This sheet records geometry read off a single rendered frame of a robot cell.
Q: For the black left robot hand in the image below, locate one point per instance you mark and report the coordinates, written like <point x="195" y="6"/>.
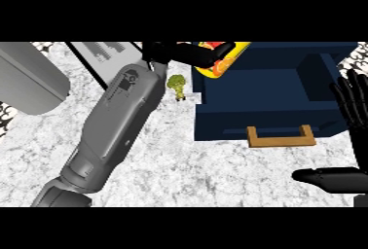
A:
<point x="189" y="53"/>

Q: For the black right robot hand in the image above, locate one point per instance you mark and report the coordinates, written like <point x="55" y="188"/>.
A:
<point x="356" y="107"/>

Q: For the yellow cup with colourful print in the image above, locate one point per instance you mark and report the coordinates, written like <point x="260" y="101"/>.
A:
<point x="229" y="60"/>

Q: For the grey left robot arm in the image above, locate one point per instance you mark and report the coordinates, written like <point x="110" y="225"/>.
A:
<point x="116" y="120"/>

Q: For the green broccoli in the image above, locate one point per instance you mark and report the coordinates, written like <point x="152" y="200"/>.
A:
<point x="178" y="83"/>

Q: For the pale grey panel, black edge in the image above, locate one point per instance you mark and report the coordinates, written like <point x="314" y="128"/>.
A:
<point x="108" y="58"/>

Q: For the navy blue cabinet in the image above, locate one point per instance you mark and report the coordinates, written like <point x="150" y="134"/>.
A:
<point x="287" y="53"/>

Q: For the grey rounded appliance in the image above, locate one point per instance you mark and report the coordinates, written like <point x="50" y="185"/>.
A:
<point x="25" y="78"/>

